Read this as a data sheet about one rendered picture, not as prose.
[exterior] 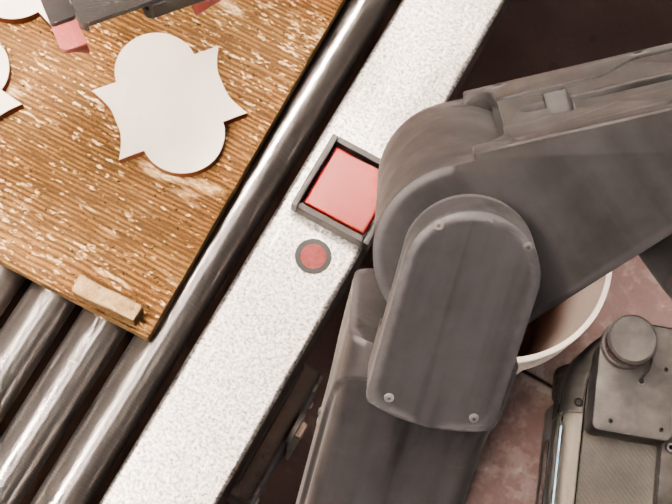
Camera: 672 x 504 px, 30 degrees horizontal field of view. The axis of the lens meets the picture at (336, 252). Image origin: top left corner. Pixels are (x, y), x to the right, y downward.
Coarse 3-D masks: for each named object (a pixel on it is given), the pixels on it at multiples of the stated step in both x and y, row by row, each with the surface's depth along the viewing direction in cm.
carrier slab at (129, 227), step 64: (256, 0) 113; (320, 0) 113; (64, 64) 110; (256, 64) 111; (0, 128) 108; (64, 128) 108; (256, 128) 109; (0, 192) 106; (64, 192) 107; (128, 192) 107; (192, 192) 107; (0, 256) 105; (64, 256) 105; (128, 256) 105; (192, 256) 106
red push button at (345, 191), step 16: (336, 160) 110; (352, 160) 110; (320, 176) 109; (336, 176) 109; (352, 176) 109; (368, 176) 109; (320, 192) 109; (336, 192) 109; (352, 192) 109; (368, 192) 109; (320, 208) 108; (336, 208) 108; (352, 208) 108; (368, 208) 109; (352, 224) 108; (368, 224) 108
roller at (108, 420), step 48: (384, 0) 116; (336, 48) 114; (288, 144) 111; (240, 192) 109; (240, 240) 109; (192, 288) 107; (144, 384) 104; (96, 432) 103; (48, 480) 102; (96, 480) 102
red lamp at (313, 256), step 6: (306, 246) 109; (312, 246) 109; (318, 246) 109; (306, 252) 108; (312, 252) 109; (318, 252) 109; (324, 252) 109; (306, 258) 108; (312, 258) 108; (318, 258) 108; (324, 258) 108; (306, 264) 108; (312, 264) 108; (318, 264) 108
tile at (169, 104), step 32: (128, 64) 109; (160, 64) 109; (192, 64) 110; (96, 96) 109; (128, 96) 108; (160, 96) 109; (192, 96) 109; (224, 96) 109; (128, 128) 108; (160, 128) 108; (192, 128) 108; (224, 128) 108; (128, 160) 108; (160, 160) 107; (192, 160) 107
